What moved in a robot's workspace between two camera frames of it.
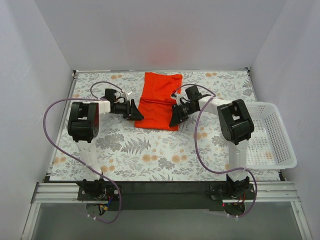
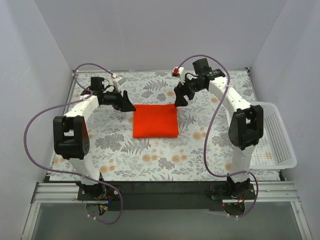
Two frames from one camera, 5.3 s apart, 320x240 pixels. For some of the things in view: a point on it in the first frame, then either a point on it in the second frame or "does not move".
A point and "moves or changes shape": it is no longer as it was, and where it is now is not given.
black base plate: [162, 195] does not move
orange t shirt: [155, 105] moves or changes shape
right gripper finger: [178, 116] → [180, 91]
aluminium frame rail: [67, 193] does not move
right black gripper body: [181, 110] → [183, 90]
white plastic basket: [271, 147] does not move
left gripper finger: [135, 114] → [127, 105]
